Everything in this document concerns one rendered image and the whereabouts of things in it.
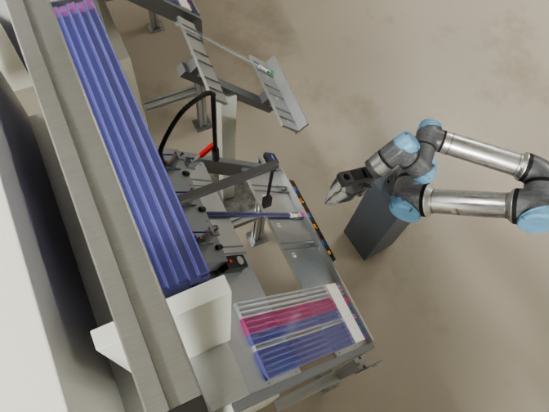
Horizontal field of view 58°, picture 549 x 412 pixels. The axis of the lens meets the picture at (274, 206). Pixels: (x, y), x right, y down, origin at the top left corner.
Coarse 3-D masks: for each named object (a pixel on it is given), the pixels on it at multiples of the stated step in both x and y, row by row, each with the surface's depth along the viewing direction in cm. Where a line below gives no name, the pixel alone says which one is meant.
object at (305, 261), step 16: (256, 192) 160; (272, 192) 167; (288, 192) 174; (272, 208) 161; (288, 208) 169; (272, 224) 156; (288, 224) 163; (304, 224) 170; (288, 240) 157; (304, 240) 164; (288, 256) 152; (304, 256) 158; (320, 256) 166; (304, 272) 153; (320, 272) 160; (304, 288) 148; (336, 352) 141
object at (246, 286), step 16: (192, 176) 140; (208, 176) 146; (208, 208) 137; (224, 208) 142; (224, 224) 138; (224, 240) 134; (240, 288) 127; (256, 288) 132; (240, 336) 117; (240, 352) 114; (240, 368) 112; (256, 368) 115; (256, 384) 112; (272, 384) 116
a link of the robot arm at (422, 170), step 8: (424, 144) 160; (424, 152) 159; (432, 152) 160; (416, 160) 155; (424, 160) 157; (432, 160) 161; (408, 168) 157; (416, 168) 156; (424, 168) 157; (432, 168) 158; (416, 176) 159; (424, 176) 158; (432, 176) 159
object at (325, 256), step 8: (280, 176) 177; (288, 184) 175; (296, 200) 173; (304, 208) 172; (312, 224) 169; (312, 232) 168; (320, 240) 167; (320, 248) 166; (328, 256) 165; (328, 264) 164; (336, 272) 162; (336, 280) 162; (344, 288) 160; (352, 304) 158; (360, 320) 157; (368, 336) 155
